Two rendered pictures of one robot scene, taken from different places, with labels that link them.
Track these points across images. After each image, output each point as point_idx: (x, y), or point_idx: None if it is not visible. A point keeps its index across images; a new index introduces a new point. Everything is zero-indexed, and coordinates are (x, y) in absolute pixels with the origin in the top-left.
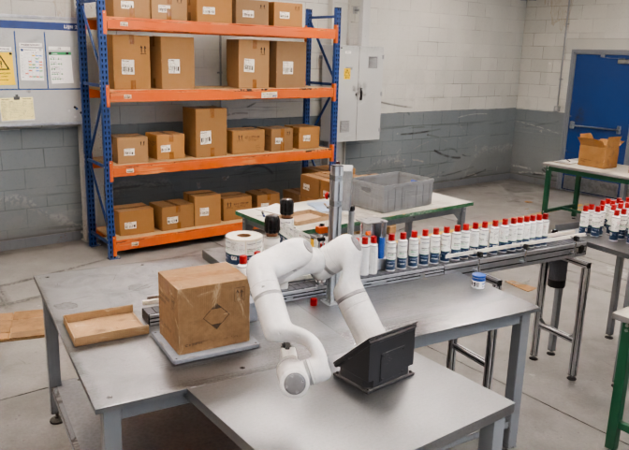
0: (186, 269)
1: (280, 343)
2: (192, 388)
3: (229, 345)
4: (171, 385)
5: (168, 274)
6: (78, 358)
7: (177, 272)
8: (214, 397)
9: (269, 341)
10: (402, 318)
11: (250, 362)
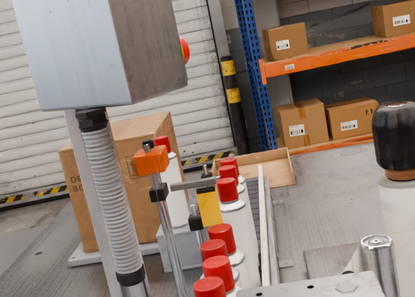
0: (152, 120)
1: (55, 286)
2: (44, 226)
3: None
4: (65, 217)
5: (148, 116)
6: (185, 175)
7: (149, 118)
8: (10, 237)
9: (75, 276)
10: None
11: (42, 259)
